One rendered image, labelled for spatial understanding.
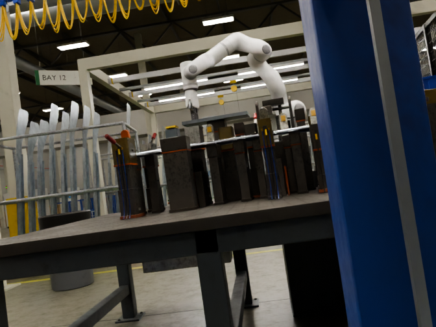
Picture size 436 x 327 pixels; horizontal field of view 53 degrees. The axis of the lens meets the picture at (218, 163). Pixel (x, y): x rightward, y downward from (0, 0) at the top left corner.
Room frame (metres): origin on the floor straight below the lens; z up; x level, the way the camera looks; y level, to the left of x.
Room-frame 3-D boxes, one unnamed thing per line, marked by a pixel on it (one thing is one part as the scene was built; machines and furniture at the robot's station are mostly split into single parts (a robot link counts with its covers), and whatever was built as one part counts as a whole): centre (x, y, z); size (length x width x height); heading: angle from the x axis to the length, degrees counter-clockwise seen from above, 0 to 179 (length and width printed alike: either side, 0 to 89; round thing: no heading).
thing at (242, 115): (2.47, -0.03, 1.16); 0.37 x 0.14 x 0.02; 80
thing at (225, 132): (2.30, -0.07, 0.89); 0.12 x 0.08 x 0.38; 170
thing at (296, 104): (2.61, -0.48, 1.10); 0.19 x 0.12 x 0.24; 16
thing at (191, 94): (2.47, 0.09, 1.29); 0.10 x 0.07 x 0.11; 163
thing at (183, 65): (2.47, 0.09, 1.44); 0.09 x 0.08 x 0.13; 16
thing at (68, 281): (4.43, 1.59, 0.36); 0.50 x 0.50 x 0.73
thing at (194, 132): (2.33, 0.10, 0.90); 0.13 x 0.08 x 0.41; 170
